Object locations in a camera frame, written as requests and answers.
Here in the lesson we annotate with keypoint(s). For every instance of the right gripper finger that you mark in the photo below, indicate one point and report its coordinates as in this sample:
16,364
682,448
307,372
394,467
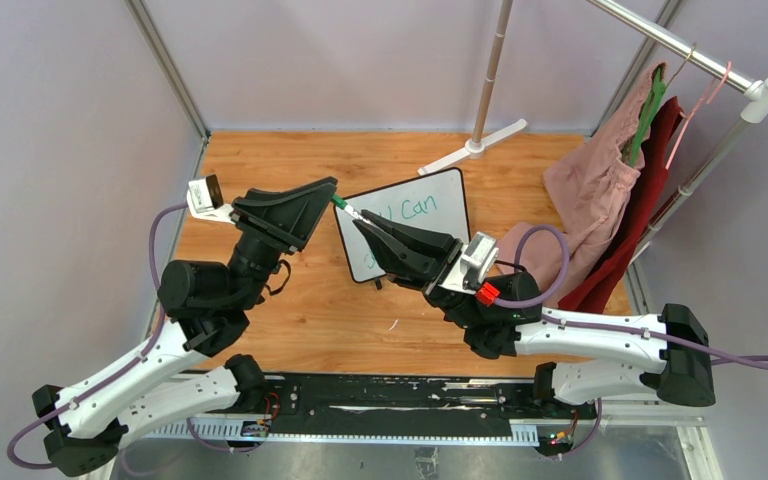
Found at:
413,265
387,230

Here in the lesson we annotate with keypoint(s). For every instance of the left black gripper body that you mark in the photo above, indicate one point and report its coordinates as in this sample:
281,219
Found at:
255,233

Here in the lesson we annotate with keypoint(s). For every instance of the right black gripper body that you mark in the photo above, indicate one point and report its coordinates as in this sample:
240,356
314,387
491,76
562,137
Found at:
429,289

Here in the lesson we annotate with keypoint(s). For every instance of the small whiteboard black frame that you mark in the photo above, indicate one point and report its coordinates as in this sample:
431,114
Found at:
434,202

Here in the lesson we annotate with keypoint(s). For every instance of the green marker cap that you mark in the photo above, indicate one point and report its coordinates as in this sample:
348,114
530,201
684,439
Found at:
339,202

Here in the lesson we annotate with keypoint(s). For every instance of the whiteboard marker white body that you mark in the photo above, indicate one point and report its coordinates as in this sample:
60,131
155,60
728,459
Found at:
354,213

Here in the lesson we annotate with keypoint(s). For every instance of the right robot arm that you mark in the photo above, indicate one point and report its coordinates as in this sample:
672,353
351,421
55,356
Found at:
505,315

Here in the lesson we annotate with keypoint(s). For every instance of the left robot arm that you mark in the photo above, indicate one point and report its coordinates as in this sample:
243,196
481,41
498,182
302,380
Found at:
203,311

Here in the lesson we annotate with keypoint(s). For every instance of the dark red garment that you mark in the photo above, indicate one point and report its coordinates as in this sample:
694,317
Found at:
593,293

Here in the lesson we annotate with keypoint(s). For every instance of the pink garment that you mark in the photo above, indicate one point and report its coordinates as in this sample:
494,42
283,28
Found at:
590,188

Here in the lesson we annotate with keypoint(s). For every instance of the green clothes hanger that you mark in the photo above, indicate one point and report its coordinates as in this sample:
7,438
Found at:
653,100

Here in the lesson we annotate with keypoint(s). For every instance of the pink clothes hanger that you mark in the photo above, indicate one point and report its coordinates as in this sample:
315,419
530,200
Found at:
708,95

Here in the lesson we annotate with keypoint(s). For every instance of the metal clothes rack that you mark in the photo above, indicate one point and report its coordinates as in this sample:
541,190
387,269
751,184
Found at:
657,34

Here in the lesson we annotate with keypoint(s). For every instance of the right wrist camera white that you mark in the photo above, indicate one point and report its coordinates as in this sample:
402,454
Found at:
471,265

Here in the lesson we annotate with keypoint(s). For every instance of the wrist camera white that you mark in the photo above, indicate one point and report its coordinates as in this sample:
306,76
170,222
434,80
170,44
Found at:
471,265
205,200

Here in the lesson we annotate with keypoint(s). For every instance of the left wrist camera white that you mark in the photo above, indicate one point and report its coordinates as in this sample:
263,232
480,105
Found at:
205,200

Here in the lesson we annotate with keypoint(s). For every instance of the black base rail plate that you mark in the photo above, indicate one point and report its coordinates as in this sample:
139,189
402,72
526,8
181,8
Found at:
240,412

